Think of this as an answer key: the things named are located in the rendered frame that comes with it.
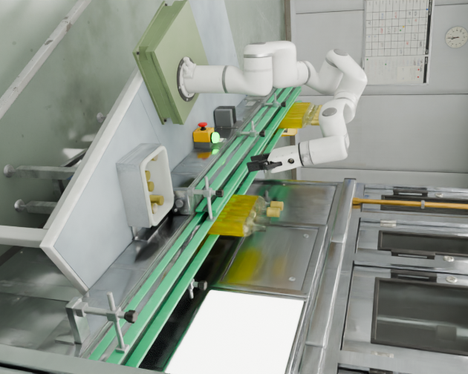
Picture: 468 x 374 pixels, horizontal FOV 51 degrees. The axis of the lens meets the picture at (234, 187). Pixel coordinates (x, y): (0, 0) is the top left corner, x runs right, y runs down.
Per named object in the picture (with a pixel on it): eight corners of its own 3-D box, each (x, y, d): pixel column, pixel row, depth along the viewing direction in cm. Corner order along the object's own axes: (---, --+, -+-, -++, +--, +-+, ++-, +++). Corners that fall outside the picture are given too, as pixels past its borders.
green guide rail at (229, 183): (195, 211, 177) (216, 213, 174) (195, 209, 176) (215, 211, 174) (289, 87, 326) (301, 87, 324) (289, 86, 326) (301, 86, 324)
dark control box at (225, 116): (215, 127, 231) (232, 127, 229) (212, 110, 228) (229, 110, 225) (220, 121, 238) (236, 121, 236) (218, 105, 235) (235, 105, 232)
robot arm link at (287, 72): (309, 86, 174) (309, 38, 168) (256, 95, 161) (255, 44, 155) (291, 84, 181) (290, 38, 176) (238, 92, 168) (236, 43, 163)
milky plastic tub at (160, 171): (128, 227, 158) (154, 229, 155) (116, 162, 149) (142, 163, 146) (152, 202, 173) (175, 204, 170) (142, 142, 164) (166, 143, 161)
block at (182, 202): (171, 214, 174) (190, 216, 172) (168, 191, 170) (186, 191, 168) (175, 210, 177) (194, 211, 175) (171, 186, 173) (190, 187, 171)
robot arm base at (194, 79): (171, 75, 165) (214, 75, 159) (182, 47, 170) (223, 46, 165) (188, 104, 177) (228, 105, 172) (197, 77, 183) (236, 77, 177)
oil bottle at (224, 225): (195, 233, 178) (252, 237, 172) (192, 220, 176) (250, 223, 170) (200, 225, 183) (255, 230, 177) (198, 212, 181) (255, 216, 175)
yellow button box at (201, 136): (193, 148, 208) (209, 148, 205) (191, 130, 204) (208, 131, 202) (199, 142, 214) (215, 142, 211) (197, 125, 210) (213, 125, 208)
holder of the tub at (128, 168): (131, 240, 161) (152, 243, 158) (115, 162, 149) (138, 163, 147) (154, 215, 175) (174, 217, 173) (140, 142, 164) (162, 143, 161)
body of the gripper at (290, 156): (306, 171, 147) (270, 177, 151) (310, 159, 156) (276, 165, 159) (300, 148, 144) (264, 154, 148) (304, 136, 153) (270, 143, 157)
